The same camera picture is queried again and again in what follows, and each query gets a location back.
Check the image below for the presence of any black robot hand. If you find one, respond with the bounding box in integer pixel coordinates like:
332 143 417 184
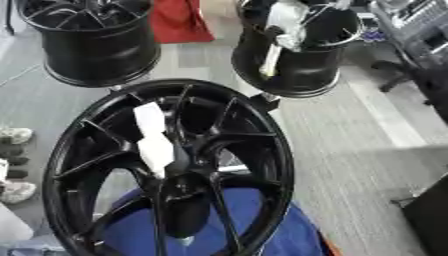
162 173 214 239

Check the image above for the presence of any large black spoked wheel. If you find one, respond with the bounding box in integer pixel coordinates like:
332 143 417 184
40 78 296 256

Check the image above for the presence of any black wheel rim with chrome lip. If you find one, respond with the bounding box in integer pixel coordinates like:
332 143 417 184
229 0 364 99

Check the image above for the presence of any silver metal rod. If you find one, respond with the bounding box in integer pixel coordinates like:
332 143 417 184
217 164 251 174

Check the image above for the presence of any grey white shoe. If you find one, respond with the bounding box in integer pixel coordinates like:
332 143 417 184
0 127 35 145
0 179 39 205

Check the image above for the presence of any red bag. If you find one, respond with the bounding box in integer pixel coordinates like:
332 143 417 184
147 0 217 45

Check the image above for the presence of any black box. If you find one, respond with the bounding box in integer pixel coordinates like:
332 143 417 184
390 172 448 256

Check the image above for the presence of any black office chair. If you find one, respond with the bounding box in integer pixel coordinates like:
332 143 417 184
369 36 448 125

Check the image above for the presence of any grey desk with equipment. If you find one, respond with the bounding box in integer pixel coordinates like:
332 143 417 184
369 0 448 44

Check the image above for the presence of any black wheel stand bracket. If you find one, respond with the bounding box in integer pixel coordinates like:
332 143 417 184
248 92 282 113

